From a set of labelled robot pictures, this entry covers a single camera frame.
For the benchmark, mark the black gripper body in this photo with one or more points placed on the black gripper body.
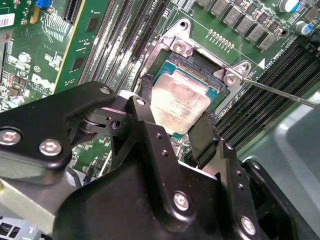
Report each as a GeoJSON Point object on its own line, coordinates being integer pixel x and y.
{"type": "Point", "coordinates": [112, 212]}

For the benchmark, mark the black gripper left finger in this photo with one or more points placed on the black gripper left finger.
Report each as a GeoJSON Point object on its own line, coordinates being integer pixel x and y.
{"type": "Point", "coordinates": [37, 120]}

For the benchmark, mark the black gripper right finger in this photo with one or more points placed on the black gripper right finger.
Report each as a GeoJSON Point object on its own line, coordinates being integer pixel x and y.
{"type": "Point", "coordinates": [203, 135]}

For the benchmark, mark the silver CPU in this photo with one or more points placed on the silver CPU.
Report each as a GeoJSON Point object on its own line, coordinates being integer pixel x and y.
{"type": "Point", "coordinates": [180, 100]}

